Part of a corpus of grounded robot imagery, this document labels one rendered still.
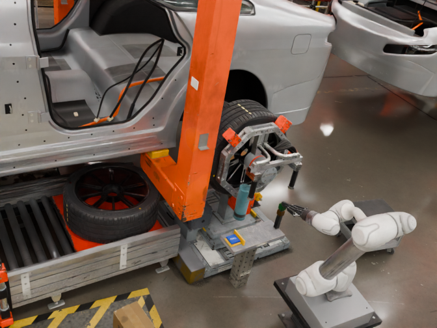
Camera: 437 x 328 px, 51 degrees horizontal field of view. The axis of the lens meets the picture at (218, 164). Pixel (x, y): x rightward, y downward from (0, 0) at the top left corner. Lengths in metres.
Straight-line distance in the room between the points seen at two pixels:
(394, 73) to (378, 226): 3.23
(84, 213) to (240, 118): 1.17
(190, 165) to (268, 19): 1.18
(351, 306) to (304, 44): 1.87
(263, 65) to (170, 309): 1.82
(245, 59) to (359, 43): 2.41
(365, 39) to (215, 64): 3.16
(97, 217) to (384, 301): 2.17
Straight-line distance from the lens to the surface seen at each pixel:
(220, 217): 3.55
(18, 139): 2.90
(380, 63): 5.34
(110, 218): 3.03
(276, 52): 3.43
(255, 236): 3.14
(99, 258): 3.02
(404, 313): 3.75
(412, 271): 4.13
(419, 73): 5.30
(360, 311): 3.00
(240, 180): 3.29
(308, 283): 2.70
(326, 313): 2.90
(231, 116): 3.00
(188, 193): 2.87
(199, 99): 2.52
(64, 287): 3.11
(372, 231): 2.26
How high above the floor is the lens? 2.50
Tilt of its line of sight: 33 degrees down
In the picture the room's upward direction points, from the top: 11 degrees clockwise
